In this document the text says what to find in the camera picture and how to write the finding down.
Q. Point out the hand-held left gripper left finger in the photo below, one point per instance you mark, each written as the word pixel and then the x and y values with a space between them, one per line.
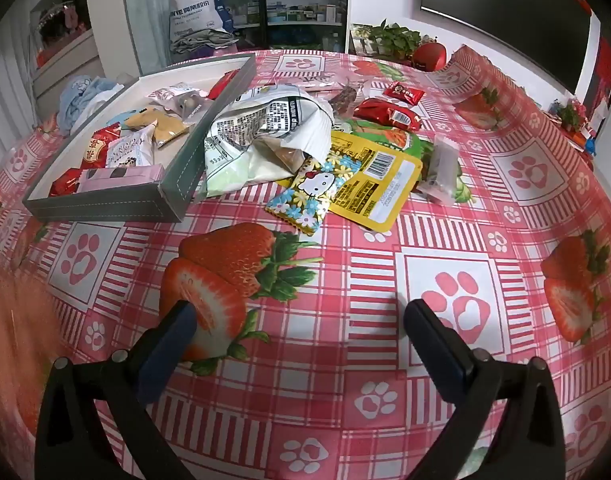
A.
pixel 168 355

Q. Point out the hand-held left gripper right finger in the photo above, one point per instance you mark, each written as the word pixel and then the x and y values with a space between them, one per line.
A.
pixel 435 355

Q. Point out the grey tray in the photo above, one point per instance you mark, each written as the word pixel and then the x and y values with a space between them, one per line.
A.
pixel 100 206

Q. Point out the strawberry print tablecloth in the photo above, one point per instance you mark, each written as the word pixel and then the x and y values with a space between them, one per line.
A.
pixel 335 285

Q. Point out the pink snack box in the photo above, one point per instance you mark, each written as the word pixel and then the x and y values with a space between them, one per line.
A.
pixel 120 178

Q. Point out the clear packet with dark sticks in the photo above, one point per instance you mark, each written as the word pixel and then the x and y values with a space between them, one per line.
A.
pixel 443 165

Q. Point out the small red snack packet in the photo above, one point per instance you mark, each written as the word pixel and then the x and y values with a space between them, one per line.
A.
pixel 65 183

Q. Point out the flowery cartoon cat packet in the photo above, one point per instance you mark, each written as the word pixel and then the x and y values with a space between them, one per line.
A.
pixel 305 195

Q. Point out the white cartoon snack packet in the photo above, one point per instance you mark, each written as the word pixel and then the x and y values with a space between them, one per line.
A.
pixel 130 150

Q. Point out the red and yellow snack packet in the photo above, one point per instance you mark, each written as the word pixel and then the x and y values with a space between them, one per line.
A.
pixel 98 147

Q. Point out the green snack packet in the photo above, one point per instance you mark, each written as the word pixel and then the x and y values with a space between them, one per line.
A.
pixel 380 136

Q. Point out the light blue snack packet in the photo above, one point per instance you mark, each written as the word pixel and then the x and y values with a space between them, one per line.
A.
pixel 118 119

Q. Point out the large white crumpled bag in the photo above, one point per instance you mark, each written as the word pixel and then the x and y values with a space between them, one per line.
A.
pixel 255 125

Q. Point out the large shiny red packet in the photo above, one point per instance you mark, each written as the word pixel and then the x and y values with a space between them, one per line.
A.
pixel 388 112

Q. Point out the dark grey snack packet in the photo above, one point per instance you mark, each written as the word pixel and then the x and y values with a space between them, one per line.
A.
pixel 195 109

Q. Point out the pale pink snack packet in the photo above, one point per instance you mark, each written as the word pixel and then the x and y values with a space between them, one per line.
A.
pixel 173 94

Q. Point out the red packet with white label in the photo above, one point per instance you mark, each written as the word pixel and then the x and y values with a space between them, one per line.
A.
pixel 403 92

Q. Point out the light blue cloth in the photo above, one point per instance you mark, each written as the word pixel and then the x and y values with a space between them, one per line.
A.
pixel 80 97

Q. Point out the slim red snack packet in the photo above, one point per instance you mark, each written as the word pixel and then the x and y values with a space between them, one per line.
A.
pixel 221 85

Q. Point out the small flower pot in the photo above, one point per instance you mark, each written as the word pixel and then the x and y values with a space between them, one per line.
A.
pixel 573 112

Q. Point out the red round ornament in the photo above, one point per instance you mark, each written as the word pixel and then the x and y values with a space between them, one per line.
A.
pixel 430 55

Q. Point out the green potted plant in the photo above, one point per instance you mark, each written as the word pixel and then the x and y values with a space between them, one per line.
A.
pixel 390 37

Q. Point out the white printed sack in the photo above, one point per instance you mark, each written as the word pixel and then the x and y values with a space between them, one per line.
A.
pixel 195 10

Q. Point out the black television screen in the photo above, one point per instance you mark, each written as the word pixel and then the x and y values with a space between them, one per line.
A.
pixel 505 15

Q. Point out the red wall decoration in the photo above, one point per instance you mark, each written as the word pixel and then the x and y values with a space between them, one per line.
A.
pixel 605 65

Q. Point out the white wall shelf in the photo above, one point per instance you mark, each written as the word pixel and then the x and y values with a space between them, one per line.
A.
pixel 60 25

